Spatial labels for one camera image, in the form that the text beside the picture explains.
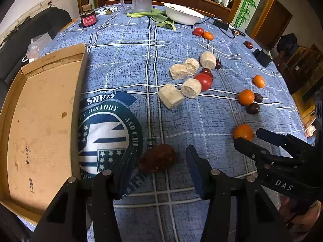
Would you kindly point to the black red jar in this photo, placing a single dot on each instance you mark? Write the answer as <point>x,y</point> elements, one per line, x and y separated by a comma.
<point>88,16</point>

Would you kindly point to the black leather sofa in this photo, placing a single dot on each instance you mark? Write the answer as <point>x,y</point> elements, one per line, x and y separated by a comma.
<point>13,52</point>

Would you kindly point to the red tomato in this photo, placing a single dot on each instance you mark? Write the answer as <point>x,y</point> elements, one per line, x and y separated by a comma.
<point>198,32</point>
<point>205,80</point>

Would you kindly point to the red date far right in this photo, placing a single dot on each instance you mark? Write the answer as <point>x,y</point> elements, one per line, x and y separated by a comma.
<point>248,44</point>

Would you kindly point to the green leafy vegetable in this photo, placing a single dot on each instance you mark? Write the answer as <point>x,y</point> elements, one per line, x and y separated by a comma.
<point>158,16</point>

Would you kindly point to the orange tangerine by tomato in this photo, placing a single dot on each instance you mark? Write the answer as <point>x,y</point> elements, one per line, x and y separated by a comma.
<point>208,35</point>

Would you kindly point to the dark plum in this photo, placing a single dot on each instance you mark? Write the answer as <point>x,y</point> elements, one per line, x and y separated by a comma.
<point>253,108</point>

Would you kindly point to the black small box device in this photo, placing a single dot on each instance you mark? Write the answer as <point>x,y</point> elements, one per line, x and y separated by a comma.
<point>262,57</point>

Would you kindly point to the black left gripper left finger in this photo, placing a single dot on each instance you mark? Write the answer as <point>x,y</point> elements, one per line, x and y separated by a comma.
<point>107,186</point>

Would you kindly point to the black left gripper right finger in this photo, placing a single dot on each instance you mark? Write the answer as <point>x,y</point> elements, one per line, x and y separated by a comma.
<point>213,185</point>

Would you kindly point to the white bowl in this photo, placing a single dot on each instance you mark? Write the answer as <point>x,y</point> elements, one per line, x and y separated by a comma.
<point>182,15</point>

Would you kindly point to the orange tangerine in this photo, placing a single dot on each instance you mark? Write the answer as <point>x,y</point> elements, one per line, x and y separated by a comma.
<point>246,97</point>
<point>208,35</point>
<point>259,81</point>
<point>243,131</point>

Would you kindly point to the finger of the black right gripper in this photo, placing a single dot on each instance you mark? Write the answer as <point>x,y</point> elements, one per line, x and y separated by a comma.
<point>294,146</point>
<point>261,156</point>

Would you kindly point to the black power adapter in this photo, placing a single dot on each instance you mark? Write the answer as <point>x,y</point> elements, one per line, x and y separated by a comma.
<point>220,24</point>

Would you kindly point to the wrinkled red date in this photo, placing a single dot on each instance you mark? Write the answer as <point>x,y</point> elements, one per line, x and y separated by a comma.
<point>160,157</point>

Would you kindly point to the blue plaid tablecloth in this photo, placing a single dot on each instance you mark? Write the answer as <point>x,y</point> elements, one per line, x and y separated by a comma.
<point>129,61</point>

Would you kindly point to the dark red date small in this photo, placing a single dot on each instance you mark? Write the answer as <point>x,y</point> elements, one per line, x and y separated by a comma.
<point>258,98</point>

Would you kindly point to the brown cardboard box tray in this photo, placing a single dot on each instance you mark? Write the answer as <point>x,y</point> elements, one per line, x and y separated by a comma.
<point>39,131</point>

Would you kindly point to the clear plastic bag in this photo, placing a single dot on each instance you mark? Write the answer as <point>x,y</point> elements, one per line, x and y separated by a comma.
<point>34,49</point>

